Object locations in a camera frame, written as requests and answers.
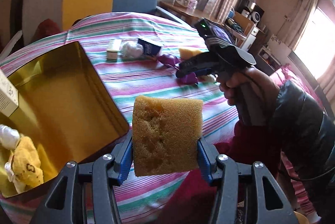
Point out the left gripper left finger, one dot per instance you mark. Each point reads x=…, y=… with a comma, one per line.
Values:
x=65, y=200

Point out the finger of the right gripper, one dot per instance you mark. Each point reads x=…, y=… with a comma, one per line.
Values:
x=198, y=73
x=198, y=62

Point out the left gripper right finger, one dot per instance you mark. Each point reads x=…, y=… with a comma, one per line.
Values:
x=264, y=200

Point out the small yellow sponge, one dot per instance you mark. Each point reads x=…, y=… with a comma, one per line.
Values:
x=165, y=133

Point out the white sock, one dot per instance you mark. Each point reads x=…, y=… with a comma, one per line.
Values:
x=9, y=137

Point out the black jacket right forearm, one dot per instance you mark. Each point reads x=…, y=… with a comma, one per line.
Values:
x=306, y=133

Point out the person right hand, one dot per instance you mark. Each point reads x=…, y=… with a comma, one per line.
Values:
x=252, y=92

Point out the purple snack pouch lower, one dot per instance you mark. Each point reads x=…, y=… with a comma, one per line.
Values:
x=189, y=79

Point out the purple snack pouch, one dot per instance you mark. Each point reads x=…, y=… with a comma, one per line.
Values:
x=169, y=60
x=189, y=79

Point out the large yellow sponge wedge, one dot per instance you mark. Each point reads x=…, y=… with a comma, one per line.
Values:
x=188, y=52

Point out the cracker snack packet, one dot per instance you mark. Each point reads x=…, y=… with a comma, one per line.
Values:
x=207, y=78

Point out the purple snack pouch upper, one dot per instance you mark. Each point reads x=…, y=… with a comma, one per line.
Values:
x=169, y=60

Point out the wooden chair with clutter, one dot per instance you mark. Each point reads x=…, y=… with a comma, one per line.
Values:
x=243, y=30

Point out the blue toothpaste box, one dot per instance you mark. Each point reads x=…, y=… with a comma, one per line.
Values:
x=151, y=49

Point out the striped bedspread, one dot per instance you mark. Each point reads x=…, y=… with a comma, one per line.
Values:
x=139, y=200

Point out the wooden side table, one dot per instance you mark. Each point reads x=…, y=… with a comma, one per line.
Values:
x=191, y=16

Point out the white crumpled sock ball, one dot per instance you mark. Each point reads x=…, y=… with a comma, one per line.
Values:
x=132, y=50

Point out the small pink jars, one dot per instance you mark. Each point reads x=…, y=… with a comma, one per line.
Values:
x=192, y=4

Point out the small green white box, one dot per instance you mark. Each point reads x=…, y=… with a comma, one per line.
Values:
x=113, y=49

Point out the gold tin box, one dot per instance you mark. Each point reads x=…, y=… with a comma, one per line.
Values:
x=65, y=109

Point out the white carton in tin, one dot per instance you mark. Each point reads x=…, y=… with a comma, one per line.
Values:
x=9, y=98

